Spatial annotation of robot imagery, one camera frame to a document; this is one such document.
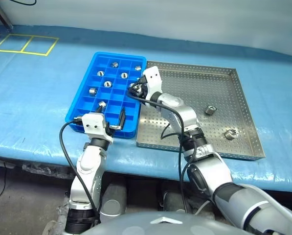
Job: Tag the blue compartment tray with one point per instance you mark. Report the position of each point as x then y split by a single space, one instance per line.
116 98

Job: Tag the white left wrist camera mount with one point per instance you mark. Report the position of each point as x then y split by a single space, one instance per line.
94 122

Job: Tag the yellow tape marking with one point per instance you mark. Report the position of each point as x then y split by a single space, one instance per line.
26 44

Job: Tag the metal stand pole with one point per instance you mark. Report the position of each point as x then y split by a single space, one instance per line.
4 14

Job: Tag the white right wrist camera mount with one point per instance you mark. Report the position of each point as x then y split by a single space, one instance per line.
153 76

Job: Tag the blue plastic table cover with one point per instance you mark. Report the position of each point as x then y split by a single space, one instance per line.
38 98

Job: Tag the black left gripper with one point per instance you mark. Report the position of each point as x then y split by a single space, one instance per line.
110 128

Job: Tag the grey rounded cylinder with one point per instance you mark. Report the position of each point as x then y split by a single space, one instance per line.
114 200
175 203

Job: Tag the perforated metal tray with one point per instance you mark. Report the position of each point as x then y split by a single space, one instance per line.
209 85

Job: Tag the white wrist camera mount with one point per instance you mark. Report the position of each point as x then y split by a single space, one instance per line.
153 76
94 122

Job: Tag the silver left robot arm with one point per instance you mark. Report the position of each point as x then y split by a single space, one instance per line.
87 166

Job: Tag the grey robot torso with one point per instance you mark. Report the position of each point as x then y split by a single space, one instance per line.
136 225

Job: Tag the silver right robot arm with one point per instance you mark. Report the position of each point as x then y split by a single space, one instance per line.
182 115

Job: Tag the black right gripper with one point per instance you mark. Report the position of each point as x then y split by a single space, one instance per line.
143 80

